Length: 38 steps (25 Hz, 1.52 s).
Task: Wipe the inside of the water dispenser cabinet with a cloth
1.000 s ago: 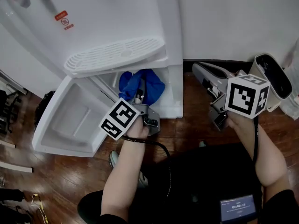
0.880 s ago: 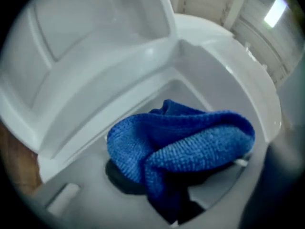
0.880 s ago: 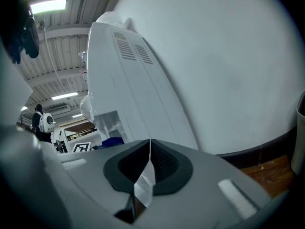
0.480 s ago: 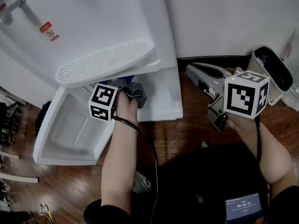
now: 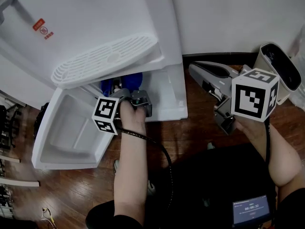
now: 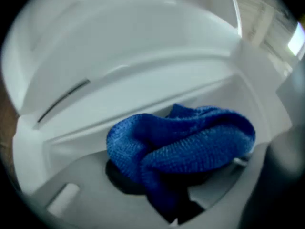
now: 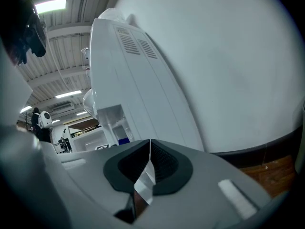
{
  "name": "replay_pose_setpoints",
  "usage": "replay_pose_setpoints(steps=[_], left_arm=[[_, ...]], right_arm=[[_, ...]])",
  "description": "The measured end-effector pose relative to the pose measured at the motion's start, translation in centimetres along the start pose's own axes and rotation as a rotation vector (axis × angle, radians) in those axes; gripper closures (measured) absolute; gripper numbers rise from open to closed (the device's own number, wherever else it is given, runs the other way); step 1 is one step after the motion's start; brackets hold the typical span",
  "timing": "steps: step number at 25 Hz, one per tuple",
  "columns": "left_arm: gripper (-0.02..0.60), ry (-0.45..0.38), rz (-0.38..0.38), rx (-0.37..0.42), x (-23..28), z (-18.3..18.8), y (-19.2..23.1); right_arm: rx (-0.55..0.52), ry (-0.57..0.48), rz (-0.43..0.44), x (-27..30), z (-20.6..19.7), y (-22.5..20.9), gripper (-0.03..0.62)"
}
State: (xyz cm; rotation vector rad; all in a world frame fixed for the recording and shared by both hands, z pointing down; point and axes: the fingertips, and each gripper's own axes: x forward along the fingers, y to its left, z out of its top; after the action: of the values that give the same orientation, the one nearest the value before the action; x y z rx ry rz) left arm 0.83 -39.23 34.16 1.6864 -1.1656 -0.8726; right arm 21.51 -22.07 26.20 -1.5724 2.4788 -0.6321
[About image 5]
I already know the white handheld device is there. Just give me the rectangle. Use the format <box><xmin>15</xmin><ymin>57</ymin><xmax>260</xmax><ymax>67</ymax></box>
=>
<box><xmin>253</xmin><ymin>42</ymin><xmax>303</xmax><ymax>105</ymax></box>

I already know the black garbage bag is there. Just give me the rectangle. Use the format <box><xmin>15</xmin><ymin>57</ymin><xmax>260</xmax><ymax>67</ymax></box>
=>
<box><xmin>33</xmin><ymin>102</ymin><xmax>50</xmax><ymax>140</ymax></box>

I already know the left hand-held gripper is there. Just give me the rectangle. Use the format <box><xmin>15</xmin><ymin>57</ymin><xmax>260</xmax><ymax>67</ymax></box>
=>
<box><xmin>91</xmin><ymin>87</ymin><xmax>153</xmax><ymax>136</ymax></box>

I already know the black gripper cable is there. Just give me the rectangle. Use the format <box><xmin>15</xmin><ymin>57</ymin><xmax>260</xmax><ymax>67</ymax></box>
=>
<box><xmin>264</xmin><ymin>117</ymin><xmax>272</xmax><ymax>163</ymax></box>
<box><xmin>116</xmin><ymin>125</ymin><xmax>174</xmax><ymax>211</ymax></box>

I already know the clear plastic water bottle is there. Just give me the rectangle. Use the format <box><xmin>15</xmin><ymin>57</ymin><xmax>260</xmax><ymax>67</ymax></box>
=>
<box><xmin>287</xmin><ymin>24</ymin><xmax>305</xmax><ymax>104</ymax></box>

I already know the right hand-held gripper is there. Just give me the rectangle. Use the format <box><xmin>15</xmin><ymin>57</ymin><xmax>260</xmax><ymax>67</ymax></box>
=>
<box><xmin>188</xmin><ymin>61</ymin><xmax>280</xmax><ymax>136</ymax></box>

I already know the white slotted drip tray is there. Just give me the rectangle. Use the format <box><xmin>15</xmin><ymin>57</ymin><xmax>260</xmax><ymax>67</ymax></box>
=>
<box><xmin>51</xmin><ymin>32</ymin><xmax>158</xmax><ymax>89</ymax></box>

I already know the person's black clothing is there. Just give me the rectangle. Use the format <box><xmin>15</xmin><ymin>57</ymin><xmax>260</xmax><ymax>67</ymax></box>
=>
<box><xmin>85</xmin><ymin>143</ymin><xmax>305</xmax><ymax>229</ymax></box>

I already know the yellow black striped cable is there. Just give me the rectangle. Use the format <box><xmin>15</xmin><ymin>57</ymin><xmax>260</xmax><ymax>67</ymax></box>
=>
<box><xmin>41</xmin><ymin>207</ymin><xmax>58</xmax><ymax>229</ymax></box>

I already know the white water dispenser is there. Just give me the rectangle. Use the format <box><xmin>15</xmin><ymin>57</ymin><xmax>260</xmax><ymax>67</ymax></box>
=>
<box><xmin>0</xmin><ymin>0</ymin><xmax>189</xmax><ymax>123</ymax></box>

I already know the person's left forearm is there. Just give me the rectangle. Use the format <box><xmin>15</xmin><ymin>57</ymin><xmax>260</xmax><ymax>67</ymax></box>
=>
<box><xmin>113</xmin><ymin>127</ymin><xmax>150</xmax><ymax>220</ymax></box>

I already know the black device with lit screen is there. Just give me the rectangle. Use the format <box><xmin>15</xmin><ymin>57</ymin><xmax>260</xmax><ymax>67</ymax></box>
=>
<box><xmin>232</xmin><ymin>194</ymin><xmax>271</xmax><ymax>226</ymax></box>

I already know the person's right forearm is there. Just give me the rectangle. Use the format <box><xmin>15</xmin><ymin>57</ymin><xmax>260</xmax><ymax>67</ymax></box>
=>
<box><xmin>234</xmin><ymin>117</ymin><xmax>303</xmax><ymax>188</ymax></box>

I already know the blue cloth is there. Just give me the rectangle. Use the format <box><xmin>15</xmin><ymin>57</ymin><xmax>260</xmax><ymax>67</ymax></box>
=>
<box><xmin>100</xmin><ymin>72</ymin><xmax>143</xmax><ymax>96</ymax></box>

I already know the white mini fridge door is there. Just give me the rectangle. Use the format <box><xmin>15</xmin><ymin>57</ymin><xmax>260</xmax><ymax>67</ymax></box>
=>
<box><xmin>31</xmin><ymin>87</ymin><xmax>120</xmax><ymax>170</ymax></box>

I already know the person's left hand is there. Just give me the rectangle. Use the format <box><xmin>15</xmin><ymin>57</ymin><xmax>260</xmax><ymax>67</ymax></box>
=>
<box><xmin>118</xmin><ymin>101</ymin><xmax>146</xmax><ymax>128</ymax></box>

